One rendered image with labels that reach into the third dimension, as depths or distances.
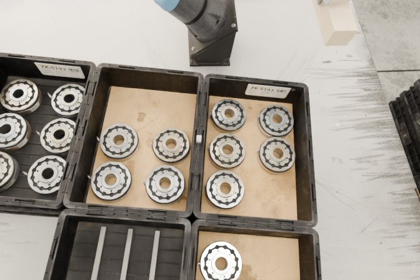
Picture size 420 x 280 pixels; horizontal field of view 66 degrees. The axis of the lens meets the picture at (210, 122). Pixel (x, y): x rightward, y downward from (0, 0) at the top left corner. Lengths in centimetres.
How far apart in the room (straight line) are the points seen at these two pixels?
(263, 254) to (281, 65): 70
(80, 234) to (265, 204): 48
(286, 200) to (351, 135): 41
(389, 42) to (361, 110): 136
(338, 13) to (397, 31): 181
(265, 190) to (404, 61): 183
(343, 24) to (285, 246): 58
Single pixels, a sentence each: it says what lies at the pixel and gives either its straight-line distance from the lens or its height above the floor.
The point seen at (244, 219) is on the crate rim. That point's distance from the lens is 80.
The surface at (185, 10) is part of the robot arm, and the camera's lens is 104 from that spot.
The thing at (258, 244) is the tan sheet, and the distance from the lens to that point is 90.
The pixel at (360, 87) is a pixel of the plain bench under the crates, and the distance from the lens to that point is 135.
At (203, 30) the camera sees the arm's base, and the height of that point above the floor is 87.
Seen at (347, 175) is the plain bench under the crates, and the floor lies 70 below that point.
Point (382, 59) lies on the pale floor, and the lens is 250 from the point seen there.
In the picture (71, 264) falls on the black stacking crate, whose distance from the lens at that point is 92.
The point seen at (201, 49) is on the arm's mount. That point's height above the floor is 80.
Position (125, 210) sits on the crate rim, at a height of 93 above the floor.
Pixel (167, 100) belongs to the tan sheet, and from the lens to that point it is 99.
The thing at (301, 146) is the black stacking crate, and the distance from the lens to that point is 93.
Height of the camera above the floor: 171
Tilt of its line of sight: 65 degrees down
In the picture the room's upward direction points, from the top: 11 degrees clockwise
